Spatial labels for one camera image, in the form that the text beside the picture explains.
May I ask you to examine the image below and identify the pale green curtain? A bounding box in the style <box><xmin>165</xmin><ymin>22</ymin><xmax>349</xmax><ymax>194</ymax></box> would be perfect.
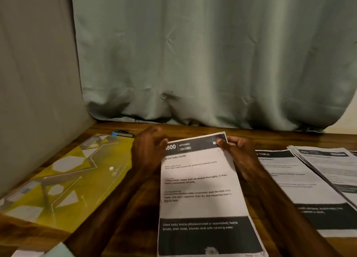
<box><xmin>70</xmin><ymin>0</ymin><xmax>357</xmax><ymax>133</ymax></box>

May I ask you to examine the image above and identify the white paper tag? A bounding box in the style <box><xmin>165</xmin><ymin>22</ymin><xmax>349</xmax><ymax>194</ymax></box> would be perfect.
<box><xmin>11</xmin><ymin>248</ymin><xmax>45</xmax><ymax>257</ymax></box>

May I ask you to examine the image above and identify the person's left hand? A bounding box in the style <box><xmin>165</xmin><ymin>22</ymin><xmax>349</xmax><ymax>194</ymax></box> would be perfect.
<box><xmin>131</xmin><ymin>126</ymin><xmax>169</xmax><ymax>176</ymax></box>

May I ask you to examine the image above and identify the person's right forearm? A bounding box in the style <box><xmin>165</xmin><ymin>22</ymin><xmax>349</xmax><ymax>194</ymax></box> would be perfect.
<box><xmin>242</xmin><ymin>170</ymin><xmax>347</xmax><ymax>257</ymax></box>

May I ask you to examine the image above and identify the wash baby bottle paper stack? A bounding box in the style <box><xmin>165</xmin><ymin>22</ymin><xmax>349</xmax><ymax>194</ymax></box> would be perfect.
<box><xmin>156</xmin><ymin>131</ymin><xmax>269</xmax><ymax>257</ymax></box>

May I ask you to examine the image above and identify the person's right hand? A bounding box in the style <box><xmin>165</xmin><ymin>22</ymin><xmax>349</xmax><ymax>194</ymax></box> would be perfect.
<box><xmin>216</xmin><ymin>135</ymin><xmax>262</xmax><ymax>181</ymax></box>

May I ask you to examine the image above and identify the blue pen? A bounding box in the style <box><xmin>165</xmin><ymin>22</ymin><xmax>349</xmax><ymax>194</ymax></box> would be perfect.
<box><xmin>112</xmin><ymin>130</ymin><xmax>135</xmax><ymax>139</ymax></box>

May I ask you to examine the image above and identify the person's left forearm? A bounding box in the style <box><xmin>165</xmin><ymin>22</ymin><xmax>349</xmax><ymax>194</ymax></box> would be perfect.
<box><xmin>45</xmin><ymin>167</ymin><xmax>154</xmax><ymax>257</ymax></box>

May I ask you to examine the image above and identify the yellow patterned folder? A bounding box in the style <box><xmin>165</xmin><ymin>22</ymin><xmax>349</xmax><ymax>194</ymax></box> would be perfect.
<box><xmin>0</xmin><ymin>133</ymin><xmax>136</xmax><ymax>234</ymax></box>

